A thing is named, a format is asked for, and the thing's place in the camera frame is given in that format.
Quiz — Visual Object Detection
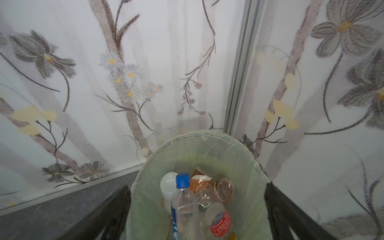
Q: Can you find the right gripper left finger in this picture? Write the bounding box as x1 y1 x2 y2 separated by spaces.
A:
59 185 131 240

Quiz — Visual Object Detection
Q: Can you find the crushed bottle red label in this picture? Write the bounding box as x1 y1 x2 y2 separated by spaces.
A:
197 184 238 240

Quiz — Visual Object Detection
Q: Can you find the white bottle red cap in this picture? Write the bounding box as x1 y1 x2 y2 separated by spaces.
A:
160 172 178 215

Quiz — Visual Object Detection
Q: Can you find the mesh bin with green bag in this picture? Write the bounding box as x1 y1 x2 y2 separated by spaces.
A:
127 130 273 240

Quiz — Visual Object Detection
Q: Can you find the crushed bottle blue cap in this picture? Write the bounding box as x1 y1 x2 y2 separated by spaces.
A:
171 173 201 240

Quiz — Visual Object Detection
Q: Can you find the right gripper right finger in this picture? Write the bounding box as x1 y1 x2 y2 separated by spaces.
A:
264 183 335 240

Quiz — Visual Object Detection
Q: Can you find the orange copper label bottle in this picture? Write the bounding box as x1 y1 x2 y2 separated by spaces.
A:
189 167 213 193

